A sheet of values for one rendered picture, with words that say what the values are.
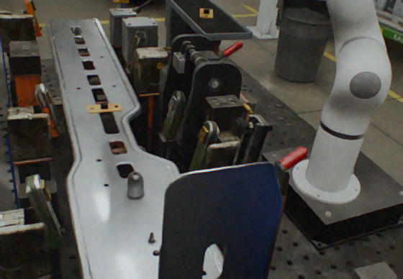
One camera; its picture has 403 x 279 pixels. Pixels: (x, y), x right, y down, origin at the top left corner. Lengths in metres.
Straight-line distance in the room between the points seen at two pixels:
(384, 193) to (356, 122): 0.29
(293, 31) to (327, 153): 2.63
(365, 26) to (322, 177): 0.40
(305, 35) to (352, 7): 2.72
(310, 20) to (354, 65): 2.68
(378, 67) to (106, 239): 0.66
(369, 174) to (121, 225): 0.84
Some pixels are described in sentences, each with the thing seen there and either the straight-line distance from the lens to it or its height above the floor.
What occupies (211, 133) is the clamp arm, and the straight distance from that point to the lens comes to 0.89.
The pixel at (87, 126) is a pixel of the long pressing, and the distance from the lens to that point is 1.09.
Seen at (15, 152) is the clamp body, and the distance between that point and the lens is 1.10.
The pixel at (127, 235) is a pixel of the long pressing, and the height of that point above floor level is 1.00.
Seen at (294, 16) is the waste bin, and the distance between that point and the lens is 3.75.
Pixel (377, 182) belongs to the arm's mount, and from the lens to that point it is 1.42.
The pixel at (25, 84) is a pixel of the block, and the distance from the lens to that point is 1.44.
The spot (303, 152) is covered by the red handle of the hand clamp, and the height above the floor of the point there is 1.15.
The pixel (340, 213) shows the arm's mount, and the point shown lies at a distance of 1.26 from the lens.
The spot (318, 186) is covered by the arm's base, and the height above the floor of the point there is 0.82.
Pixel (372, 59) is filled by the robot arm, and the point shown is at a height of 1.21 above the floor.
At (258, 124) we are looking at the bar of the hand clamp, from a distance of 0.70.
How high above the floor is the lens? 1.56
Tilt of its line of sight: 31 degrees down
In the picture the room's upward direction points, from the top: 6 degrees clockwise
